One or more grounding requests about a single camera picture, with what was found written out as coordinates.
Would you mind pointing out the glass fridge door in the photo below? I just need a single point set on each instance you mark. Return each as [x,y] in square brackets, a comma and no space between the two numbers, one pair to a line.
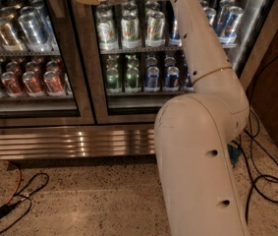
[26,110]
[165,55]

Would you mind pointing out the gold silver can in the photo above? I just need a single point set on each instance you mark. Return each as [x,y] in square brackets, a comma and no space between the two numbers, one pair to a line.
[11,36]

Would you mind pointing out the blue soda can right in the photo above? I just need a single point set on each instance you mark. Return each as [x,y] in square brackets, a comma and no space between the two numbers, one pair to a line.
[187,82]

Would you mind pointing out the white green soda can middle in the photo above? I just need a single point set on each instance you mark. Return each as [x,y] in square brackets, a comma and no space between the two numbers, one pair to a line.
[130,31]

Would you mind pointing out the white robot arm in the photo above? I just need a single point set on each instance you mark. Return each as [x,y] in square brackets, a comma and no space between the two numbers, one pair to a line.
[191,134]

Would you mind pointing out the blue soda can left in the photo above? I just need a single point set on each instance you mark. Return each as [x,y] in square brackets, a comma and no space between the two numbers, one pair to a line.
[152,79]

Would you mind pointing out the red cola can middle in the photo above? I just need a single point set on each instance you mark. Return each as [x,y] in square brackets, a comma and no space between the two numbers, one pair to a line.
[33,84]

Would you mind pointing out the blue silver energy can middle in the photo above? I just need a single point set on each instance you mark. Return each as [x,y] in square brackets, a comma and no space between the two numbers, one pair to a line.
[210,14]

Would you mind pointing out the blue silver energy can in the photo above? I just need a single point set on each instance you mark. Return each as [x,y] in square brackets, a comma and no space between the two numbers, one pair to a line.
[210,14]
[174,37]
[230,24]

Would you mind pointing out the red cola can left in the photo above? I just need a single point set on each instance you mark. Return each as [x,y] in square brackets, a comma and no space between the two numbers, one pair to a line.
[12,83]

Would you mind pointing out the blue soda can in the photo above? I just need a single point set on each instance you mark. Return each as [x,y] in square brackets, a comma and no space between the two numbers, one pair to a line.
[172,79]
[152,79]
[187,82]

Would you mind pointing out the white green soda can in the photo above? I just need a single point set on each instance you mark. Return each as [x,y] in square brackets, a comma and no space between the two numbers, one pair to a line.
[106,33]
[130,31]
[155,29]

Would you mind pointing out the silver blue tall can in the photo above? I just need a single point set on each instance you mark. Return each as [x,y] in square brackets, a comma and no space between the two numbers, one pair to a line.
[36,35]

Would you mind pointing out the red cola can right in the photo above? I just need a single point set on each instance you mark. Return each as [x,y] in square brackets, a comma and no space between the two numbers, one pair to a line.
[53,83]

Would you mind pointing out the blue soda can middle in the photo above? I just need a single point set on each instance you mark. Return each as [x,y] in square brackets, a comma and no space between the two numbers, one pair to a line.
[172,79]

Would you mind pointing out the stainless fridge bottom grille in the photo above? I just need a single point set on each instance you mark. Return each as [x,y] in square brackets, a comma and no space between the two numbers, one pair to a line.
[75,142]

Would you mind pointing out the white green soda can left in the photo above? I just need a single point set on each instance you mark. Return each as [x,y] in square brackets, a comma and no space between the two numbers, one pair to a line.
[106,33]

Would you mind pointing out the red cola can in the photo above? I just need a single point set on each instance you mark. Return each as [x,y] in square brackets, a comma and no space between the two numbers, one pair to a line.
[53,83]
[12,83]
[33,84]

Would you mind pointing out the white green soda can right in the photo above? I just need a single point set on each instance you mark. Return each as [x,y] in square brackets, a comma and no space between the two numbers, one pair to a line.
[155,29]

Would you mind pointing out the blue pad on floor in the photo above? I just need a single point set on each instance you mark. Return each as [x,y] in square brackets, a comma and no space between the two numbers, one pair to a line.
[234,154]

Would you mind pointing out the blue silver energy can left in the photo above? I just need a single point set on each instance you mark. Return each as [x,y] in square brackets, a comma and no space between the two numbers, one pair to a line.
[174,37]

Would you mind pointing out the blue silver energy can right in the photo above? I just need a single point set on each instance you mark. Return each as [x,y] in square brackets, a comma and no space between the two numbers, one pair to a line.
[230,24]

